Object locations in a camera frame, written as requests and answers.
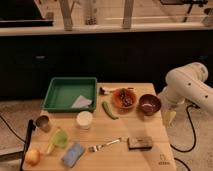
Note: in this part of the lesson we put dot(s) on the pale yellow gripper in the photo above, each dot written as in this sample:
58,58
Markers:
168,116

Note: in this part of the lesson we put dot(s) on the dark chalkboard eraser block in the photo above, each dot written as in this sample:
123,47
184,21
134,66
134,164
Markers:
144,143

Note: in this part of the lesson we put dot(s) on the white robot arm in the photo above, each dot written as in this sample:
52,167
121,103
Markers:
185,83

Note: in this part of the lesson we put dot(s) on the white paper cup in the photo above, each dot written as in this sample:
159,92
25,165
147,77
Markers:
84,119

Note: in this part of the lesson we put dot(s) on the white folded paper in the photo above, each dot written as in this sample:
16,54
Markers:
81,102

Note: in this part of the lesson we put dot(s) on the green plastic scoop cup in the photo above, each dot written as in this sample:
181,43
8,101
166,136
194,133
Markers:
59,139

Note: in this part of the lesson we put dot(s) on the small metal cup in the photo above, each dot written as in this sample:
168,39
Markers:
43,123

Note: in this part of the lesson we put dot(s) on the dark red bowl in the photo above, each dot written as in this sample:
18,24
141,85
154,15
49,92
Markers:
149,104

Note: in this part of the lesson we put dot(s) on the orange bowl with beans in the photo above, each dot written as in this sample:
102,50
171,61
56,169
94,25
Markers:
124,98

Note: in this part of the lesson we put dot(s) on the green chili pepper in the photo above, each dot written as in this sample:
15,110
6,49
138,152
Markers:
107,110

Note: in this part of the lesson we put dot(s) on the brush with white head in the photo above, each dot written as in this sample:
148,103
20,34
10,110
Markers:
106,91

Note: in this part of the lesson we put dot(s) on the silver metal fork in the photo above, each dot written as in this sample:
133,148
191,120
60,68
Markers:
100,146

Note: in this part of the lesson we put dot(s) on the blue sponge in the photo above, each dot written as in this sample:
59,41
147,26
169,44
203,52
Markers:
73,154

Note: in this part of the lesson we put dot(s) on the green plastic tray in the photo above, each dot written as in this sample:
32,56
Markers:
63,91

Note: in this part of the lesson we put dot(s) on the black clamp stand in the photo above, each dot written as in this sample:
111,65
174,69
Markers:
19,153

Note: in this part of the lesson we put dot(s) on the yellow onion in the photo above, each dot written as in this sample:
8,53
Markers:
32,157

